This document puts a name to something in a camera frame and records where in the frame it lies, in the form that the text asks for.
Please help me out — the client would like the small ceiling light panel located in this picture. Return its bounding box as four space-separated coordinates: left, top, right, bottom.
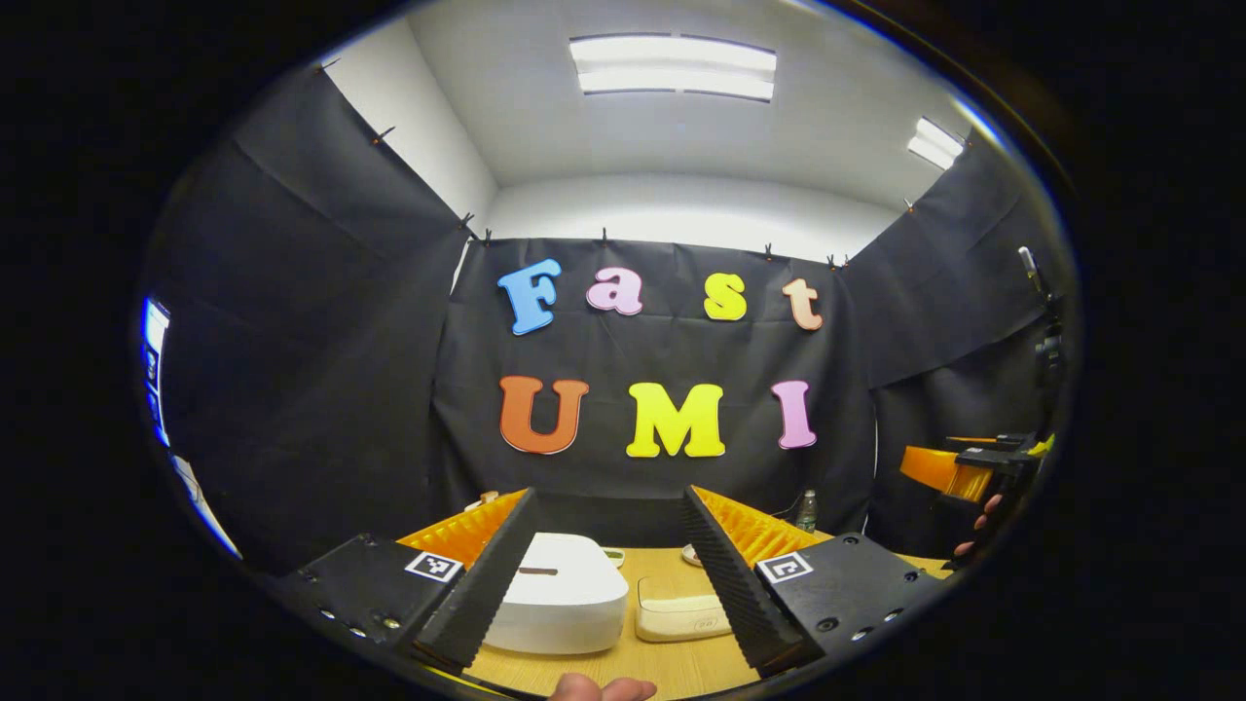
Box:
907 117 965 171

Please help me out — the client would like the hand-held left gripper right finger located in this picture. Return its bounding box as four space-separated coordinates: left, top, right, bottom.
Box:
678 484 950 675

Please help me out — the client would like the white printed sign board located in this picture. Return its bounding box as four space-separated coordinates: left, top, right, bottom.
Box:
170 453 242 561

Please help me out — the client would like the black backdrop cloth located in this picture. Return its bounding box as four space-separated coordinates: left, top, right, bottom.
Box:
141 63 1077 575

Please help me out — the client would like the glowing blue-white screen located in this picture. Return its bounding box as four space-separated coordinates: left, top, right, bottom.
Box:
143 297 172 449

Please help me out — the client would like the white rice cooker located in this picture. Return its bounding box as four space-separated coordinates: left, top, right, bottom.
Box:
482 532 631 655

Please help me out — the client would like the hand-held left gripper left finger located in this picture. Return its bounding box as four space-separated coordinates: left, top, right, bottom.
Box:
273 487 541 673

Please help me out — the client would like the large ceiling light panel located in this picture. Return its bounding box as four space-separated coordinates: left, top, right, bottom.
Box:
569 34 778 102

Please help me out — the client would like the clear plastic container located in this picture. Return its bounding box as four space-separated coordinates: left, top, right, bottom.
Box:
636 574 733 644

